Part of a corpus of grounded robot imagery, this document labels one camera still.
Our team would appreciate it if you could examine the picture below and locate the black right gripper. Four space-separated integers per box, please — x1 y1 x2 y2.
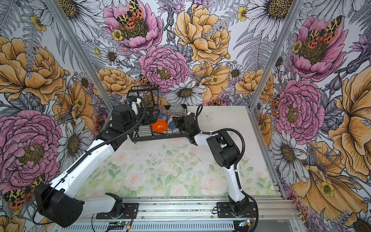
172 115 190 134

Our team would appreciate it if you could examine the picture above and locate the left aluminium corner post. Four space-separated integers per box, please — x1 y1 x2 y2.
45 1 115 113

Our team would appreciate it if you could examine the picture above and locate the blue floral ceramic bowl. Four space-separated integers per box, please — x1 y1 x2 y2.
157 112 168 122

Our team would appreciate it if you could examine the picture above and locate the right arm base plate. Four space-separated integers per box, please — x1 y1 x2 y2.
213 202 258 218

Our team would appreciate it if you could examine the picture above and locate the white brown lattice bowl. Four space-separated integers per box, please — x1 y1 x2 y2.
169 111 184 120

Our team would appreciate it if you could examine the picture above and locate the orange plastic bowl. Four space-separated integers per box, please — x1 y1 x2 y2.
151 119 168 133

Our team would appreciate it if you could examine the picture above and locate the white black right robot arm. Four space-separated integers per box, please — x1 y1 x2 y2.
174 113 255 216

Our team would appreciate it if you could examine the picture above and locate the red patterned ceramic bowl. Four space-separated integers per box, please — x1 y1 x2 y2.
158 105 169 115

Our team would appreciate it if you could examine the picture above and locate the dark blue patterned bowl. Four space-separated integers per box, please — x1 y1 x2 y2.
168 119 177 130

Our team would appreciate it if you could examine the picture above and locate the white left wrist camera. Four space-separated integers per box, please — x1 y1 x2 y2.
127 96 142 116

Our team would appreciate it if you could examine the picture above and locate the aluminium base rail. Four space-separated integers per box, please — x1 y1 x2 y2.
49 197 305 232

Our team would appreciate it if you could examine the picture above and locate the right aluminium corner post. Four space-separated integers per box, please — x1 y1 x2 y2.
248 1 303 111

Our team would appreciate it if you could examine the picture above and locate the black wire dish rack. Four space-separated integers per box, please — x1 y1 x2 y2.
125 84 187 143

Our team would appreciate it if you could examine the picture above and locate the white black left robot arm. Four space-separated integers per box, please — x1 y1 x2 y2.
34 96 147 228

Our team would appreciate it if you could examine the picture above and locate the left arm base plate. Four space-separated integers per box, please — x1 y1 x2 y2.
96 203 139 219

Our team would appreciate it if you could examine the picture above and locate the aluminium corner post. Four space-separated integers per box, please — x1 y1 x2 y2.
45 1 115 113
248 1 303 111

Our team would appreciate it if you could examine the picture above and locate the green patterned ceramic bowl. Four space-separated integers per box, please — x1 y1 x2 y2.
168 104 184 114

